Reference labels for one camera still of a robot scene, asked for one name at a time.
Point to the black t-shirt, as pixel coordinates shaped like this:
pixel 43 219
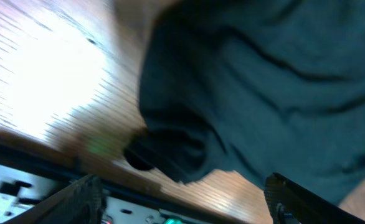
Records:
pixel 256 87

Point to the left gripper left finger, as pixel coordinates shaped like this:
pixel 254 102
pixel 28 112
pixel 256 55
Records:
pixel 80 202

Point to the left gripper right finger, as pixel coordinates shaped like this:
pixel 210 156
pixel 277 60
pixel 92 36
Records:
pixel 289 202

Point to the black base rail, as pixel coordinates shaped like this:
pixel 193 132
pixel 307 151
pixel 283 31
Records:
pixel 27 180

